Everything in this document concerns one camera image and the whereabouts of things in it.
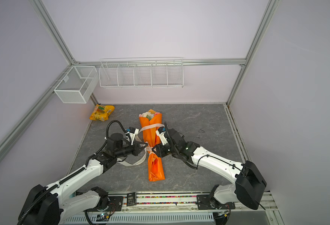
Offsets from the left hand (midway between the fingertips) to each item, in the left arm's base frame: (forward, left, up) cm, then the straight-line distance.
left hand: (147, 146), depth 79 cm
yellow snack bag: (+37, +39, -10) cm, 55 cm away
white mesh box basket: (+47, +50, +10) cm, 69 cm away
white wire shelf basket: (+50, +4, +15) cm, 53 cm away
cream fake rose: (+31, +4, -9) cm, 33 cm away
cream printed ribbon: (-2, -1, 0) cm, 2 cm away
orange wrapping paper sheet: (+21, 0, -8) cm, 22 cm away
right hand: (-2, -4, +1) cm, 5 cm away
